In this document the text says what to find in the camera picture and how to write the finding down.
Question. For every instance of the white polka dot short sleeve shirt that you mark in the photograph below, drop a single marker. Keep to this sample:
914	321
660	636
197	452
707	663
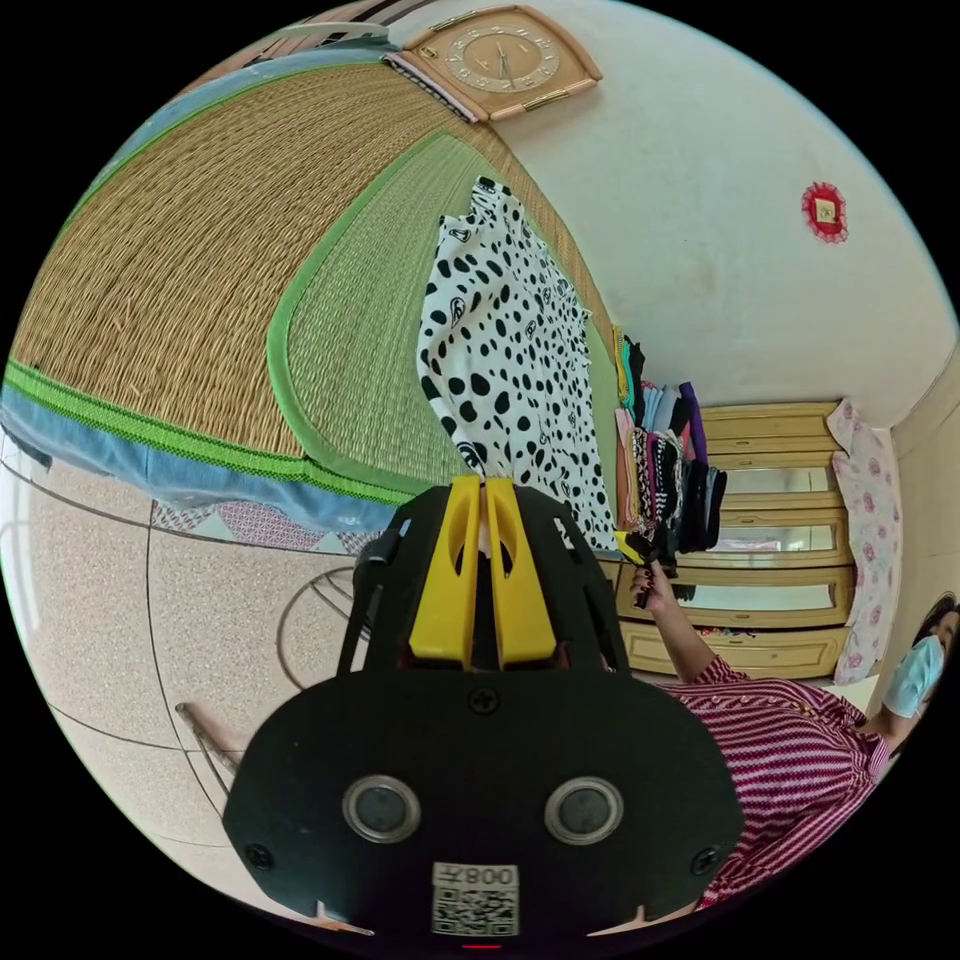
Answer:
517	360

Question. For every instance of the pink floral curtain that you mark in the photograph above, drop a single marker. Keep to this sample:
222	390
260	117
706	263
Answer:
870	525

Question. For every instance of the beige wall clock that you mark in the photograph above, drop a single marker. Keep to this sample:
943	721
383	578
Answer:
501	61

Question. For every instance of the person's right forearm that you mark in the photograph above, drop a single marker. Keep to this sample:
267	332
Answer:
686	637

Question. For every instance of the wooden cupboard with mirrors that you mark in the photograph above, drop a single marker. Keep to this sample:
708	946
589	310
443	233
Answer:
772	570

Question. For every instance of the bed with woven mat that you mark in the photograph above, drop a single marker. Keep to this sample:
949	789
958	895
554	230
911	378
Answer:
187	262

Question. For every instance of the person's body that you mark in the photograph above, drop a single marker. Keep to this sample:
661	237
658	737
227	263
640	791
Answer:
795	757

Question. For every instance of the pile of clothes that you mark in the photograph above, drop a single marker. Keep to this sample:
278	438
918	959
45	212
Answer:
667	465

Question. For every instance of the red round wall ornament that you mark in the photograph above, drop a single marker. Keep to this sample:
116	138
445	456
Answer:
823	210

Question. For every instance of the person's right hand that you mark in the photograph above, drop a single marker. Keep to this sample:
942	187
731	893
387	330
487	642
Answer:
651	589

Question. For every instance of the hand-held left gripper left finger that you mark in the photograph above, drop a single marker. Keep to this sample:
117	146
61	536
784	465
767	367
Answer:
441	600

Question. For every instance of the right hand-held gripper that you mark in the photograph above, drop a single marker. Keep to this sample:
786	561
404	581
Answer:
654	553

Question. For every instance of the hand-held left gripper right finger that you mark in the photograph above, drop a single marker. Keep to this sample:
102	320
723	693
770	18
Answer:
525	607

